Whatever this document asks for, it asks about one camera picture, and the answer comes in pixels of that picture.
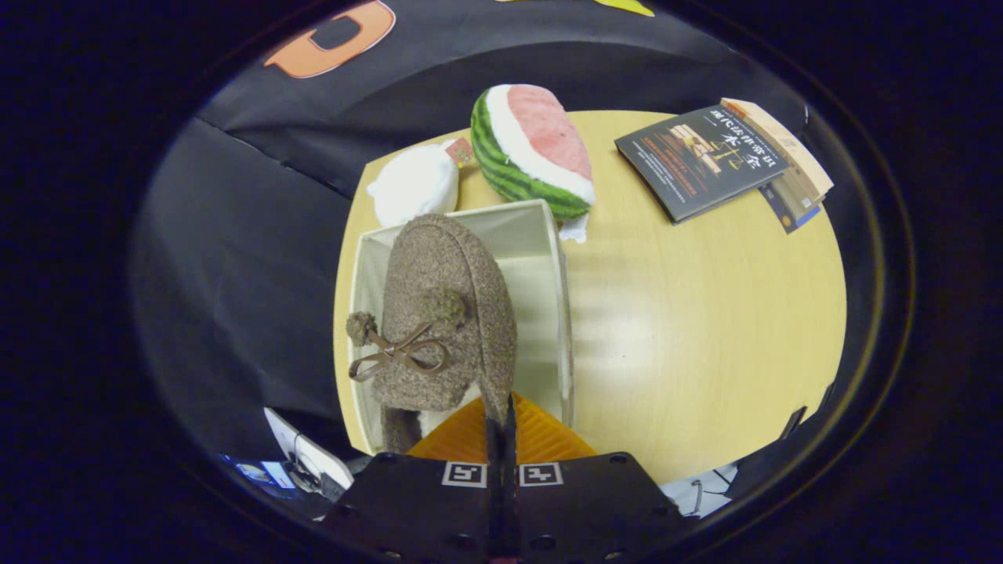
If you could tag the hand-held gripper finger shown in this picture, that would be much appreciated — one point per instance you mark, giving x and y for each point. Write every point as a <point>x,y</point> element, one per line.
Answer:
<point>511,501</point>
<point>494,501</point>

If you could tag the beige fabric storage box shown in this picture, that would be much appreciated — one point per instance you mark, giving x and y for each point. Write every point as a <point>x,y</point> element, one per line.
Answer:
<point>541,313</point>

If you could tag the brown fuzzy shoe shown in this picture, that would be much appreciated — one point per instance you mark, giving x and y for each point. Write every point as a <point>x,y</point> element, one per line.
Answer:
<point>439,298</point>

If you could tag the white papers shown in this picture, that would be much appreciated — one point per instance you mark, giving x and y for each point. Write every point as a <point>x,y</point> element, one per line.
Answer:
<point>697,489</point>

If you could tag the white rounded device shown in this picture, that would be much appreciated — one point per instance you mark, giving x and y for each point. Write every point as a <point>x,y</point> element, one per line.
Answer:
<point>309,458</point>

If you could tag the white plush toy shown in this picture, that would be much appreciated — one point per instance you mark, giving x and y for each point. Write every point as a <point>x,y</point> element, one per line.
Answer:
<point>415,184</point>

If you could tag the black backdrop cloth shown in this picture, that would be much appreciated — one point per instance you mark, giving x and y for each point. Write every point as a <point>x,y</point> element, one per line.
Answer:
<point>235,274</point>

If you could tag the watermelon slice plush toy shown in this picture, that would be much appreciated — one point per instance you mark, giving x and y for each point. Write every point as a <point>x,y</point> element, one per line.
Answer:
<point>533,149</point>

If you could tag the black cover book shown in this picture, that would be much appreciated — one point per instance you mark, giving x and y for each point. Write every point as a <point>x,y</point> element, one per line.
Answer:
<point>697,160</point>

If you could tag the blue cover book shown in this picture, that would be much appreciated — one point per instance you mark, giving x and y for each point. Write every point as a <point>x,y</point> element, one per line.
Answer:
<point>787,207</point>

